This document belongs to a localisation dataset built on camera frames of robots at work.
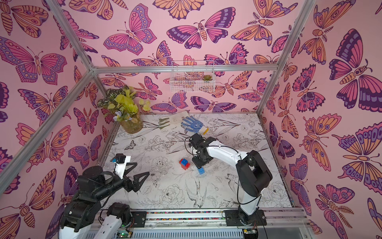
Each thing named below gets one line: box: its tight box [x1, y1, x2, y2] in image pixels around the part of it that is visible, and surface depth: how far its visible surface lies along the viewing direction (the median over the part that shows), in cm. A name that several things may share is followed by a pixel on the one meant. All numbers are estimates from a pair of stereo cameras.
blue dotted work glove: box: [180, 115, 210, 135], surface depth 115 cm
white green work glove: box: [158, 110, 191, 129], surface depth 119 cm
